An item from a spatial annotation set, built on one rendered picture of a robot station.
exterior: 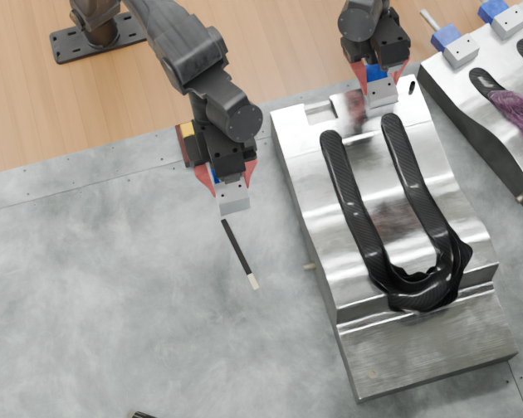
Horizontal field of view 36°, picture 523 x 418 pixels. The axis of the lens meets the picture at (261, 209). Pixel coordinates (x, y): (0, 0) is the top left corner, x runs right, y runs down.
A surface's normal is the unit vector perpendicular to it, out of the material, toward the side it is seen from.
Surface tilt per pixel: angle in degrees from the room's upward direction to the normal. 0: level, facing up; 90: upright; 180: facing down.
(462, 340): 0
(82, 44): 0
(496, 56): 0
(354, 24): 67
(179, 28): 11
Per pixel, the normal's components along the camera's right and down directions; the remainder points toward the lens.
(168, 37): 0.08, -0.21
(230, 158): 0.23, 0.63
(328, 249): -0.16, -0.74
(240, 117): 0.55, 0.50
